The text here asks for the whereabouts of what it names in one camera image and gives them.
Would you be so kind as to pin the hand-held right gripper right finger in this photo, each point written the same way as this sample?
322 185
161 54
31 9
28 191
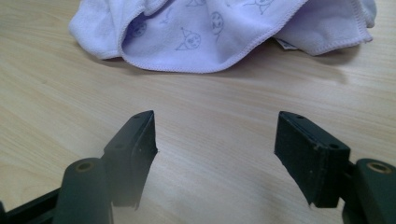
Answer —
311 161

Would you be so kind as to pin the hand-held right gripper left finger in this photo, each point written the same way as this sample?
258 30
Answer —
130 155

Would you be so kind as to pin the lavender printed towel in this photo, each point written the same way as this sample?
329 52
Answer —
199 34

